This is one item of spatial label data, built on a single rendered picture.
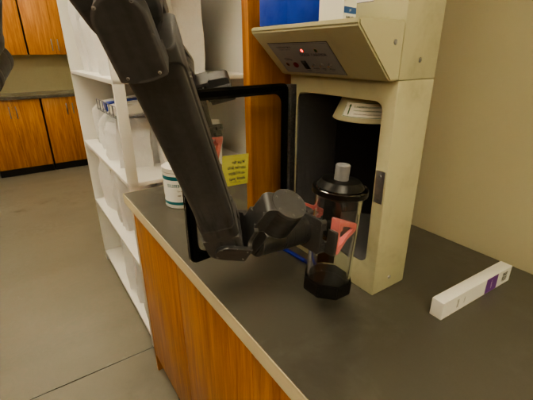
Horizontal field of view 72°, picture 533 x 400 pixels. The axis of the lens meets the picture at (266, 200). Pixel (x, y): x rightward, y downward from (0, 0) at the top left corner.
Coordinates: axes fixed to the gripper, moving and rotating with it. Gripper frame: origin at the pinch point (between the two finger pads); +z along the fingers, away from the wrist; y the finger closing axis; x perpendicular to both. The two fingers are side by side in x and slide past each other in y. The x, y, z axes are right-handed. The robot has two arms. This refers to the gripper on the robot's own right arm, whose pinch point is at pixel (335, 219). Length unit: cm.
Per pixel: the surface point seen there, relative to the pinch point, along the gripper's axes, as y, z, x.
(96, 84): 221, 7, -12
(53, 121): 498, 14, 50
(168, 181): 73, -5, 11
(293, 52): 18.8, 1.5, -30.9
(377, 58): -2.7, 2.3, -30.1
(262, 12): 25.3, -2.2, -38.6
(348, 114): 10.0, 11.4, -19.0
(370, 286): -2.4, 12.2, 18.1
